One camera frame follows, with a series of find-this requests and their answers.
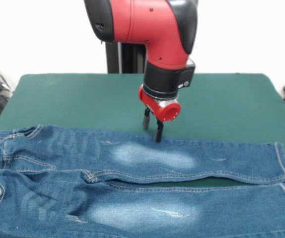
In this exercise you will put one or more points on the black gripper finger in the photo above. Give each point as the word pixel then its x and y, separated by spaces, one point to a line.
pixel 146 120
pixel 158 131

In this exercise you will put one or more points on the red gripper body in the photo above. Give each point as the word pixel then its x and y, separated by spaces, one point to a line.
pixel 152 104

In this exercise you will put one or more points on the blue denim jeans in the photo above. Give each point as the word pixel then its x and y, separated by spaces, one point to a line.
pixel 58 186

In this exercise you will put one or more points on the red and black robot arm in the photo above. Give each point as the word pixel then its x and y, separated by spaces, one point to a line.
pixel 145 24

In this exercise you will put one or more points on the dark green table cloth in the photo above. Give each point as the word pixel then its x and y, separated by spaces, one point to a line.
pixel 83 99

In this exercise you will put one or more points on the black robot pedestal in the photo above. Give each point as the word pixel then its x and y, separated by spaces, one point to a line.
pixel 125 58

